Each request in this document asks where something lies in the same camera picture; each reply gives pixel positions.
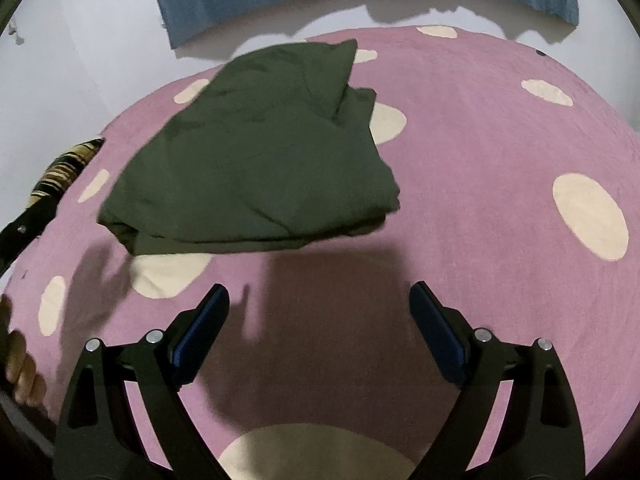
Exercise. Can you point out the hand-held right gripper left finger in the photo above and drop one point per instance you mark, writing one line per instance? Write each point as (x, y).
(200, 335)

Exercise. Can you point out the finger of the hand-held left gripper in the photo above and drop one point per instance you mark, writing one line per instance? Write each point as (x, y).
(20, 235)

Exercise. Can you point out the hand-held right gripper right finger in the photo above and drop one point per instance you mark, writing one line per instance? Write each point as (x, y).
(440, 335)

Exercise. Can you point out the olive green jacket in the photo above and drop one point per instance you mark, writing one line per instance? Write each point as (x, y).
(250, 160)

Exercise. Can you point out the person's left hand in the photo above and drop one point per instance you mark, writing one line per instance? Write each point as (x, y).
(22, 365)

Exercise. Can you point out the striped brown pillow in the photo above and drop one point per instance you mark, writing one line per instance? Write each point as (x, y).
(65, 170)

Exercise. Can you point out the pink dotted bed sheet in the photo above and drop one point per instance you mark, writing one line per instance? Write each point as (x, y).
(500, 260)

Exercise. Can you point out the small wall fixture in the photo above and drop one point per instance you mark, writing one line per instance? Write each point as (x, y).
(16, 30)

